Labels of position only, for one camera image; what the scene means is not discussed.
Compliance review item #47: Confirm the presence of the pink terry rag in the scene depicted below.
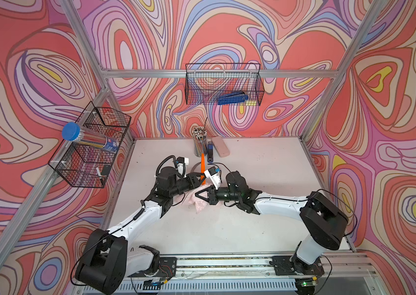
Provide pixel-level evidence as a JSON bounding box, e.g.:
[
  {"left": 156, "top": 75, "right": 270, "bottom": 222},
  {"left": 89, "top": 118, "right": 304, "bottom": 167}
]
[{"left": 182, "top": 191, "right": 209, "bottom": 214}]

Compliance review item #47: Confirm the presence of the blue tool in basket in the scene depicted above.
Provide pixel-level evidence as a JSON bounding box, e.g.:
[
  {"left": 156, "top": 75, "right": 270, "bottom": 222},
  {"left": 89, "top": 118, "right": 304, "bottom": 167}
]
[{"left": 217, "top": 92, "right": 249, "bottom": 105}]

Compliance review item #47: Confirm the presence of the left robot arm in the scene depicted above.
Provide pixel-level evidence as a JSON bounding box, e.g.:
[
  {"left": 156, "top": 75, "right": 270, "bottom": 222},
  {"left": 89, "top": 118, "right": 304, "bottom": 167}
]
[{"left": 71, "top": 167, "right": 206, "bottom": 295}]

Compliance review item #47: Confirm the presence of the orange handle sickle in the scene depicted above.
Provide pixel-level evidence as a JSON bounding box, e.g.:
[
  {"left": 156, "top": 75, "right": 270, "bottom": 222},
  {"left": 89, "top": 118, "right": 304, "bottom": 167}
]
[{"left": 200, "top": 118, "right": 208, "bottom": 172}]

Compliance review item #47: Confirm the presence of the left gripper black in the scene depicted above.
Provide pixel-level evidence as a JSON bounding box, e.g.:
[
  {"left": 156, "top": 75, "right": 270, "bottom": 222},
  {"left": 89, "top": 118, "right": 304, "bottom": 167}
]
[{"left": 167, "top": 173, "right": 206, "bottom": 199}]

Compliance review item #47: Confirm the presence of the black wire basket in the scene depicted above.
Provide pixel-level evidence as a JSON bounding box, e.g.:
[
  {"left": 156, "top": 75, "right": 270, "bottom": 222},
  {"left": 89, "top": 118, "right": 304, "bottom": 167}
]
[
  {"left": 48, "top": 102, "right": 131, "bottom": 188},
  {"left": 185, "top": 61, "right": 265, "bottom": 106}
]

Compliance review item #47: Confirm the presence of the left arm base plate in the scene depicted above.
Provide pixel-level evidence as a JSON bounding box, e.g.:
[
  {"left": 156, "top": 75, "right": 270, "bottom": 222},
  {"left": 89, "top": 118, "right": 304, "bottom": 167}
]
[{"left": 131, "top": 256, "right": 177, "bottom": 279}]

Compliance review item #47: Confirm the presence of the blue stapler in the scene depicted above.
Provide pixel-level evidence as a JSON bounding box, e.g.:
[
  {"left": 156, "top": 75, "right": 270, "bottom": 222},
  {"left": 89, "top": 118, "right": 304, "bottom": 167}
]
[{"left": 208, "top": 141, "right": 214, "bottom": 164}]

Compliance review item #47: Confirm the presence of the black wire basket back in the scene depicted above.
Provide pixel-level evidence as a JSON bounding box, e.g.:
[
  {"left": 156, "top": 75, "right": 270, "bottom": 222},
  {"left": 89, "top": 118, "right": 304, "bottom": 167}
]
[{"left": 185, "top": 61, "right": 265, "bottom": 106}]

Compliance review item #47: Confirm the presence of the pink rectangular box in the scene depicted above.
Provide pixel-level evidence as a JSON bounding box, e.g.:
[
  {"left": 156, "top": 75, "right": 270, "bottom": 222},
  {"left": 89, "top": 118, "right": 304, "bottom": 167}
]
[{"left": 212, "top": 136, "right": 230, "bottom": 158}]

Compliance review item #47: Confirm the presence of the black wire basket left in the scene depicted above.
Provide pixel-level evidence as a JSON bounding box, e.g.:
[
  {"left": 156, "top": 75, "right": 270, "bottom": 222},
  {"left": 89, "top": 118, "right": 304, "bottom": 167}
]
[{"left": 48, "top": 102, "right": 131, "bottom": 188}]

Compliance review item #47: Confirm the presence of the cup of coloured pencils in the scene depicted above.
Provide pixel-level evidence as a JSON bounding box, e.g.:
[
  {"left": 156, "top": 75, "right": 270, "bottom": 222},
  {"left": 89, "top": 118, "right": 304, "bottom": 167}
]
[{"left": 192, "top": 126, "right": 208, "bottom": 157}]

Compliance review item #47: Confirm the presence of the blue cap pencil tube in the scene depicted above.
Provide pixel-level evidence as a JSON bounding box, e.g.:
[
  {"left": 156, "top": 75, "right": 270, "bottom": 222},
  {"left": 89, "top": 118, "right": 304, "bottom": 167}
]
[{"left": 61, "top": 122, "right": 119, "bottom": 153}]

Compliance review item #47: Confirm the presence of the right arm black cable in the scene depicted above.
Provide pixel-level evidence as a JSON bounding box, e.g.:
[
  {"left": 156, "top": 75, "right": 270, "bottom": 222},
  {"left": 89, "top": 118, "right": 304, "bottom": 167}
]
[{"left": 318, "top": 189, "right": 359, "bottom": 295}]

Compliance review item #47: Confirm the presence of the aluminium front rail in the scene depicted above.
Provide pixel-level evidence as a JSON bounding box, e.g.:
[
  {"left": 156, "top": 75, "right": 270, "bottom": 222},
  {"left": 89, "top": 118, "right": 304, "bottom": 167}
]
[{"left": 74, "top": 254, "right": 375, "bottom": 275}]

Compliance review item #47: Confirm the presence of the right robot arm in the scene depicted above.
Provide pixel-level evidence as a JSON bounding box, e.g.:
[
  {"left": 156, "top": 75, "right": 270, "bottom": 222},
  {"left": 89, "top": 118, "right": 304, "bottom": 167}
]
[{"left": 195, "top": 172, "right": 349, "bottom": 266}]

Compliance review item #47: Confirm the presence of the wooden handle sickle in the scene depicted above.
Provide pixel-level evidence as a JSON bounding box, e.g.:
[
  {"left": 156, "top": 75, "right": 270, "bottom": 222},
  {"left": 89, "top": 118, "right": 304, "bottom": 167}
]
[{"left": 191, "top": 163, "right": 199, "bottom": 172}]

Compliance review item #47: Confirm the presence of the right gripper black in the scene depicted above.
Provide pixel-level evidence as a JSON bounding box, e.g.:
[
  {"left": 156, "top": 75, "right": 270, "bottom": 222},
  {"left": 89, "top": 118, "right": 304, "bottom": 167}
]
[{"left": 194, "top": 184, "right": 241, "bottom": 206}]

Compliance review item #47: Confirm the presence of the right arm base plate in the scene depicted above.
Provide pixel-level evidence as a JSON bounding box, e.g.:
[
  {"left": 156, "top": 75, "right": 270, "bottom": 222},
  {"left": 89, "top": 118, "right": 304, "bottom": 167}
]
[{"left": 269, "top": 256, "right": 325, "bottom": 277}]

